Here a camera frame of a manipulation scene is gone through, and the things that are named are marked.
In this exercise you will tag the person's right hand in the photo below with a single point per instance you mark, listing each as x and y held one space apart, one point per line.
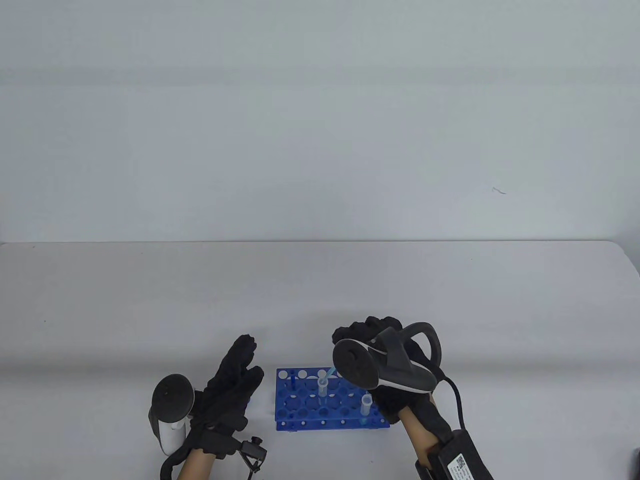
400 405

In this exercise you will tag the person's left hand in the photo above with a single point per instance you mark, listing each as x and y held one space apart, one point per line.
225 400

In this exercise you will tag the test tube with blue liquid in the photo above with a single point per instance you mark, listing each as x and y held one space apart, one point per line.
366 402

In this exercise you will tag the blue test tube rack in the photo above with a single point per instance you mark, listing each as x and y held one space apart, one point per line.
332 425

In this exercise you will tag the clear plastic transfer pipette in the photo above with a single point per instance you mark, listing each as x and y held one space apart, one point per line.
330 373

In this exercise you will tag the clear test tube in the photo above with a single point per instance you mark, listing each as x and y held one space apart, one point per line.
322 387

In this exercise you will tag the person's left forearm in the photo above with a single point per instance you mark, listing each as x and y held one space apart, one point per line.
197 467

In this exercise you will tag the person's right forearm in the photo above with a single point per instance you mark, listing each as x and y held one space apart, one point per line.
417 435

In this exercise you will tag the black white handheld controller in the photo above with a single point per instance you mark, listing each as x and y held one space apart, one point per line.
395 370
172 395

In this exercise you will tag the black box with white label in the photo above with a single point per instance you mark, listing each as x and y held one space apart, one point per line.
465 460

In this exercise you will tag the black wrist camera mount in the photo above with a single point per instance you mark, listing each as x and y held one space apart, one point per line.
252 450

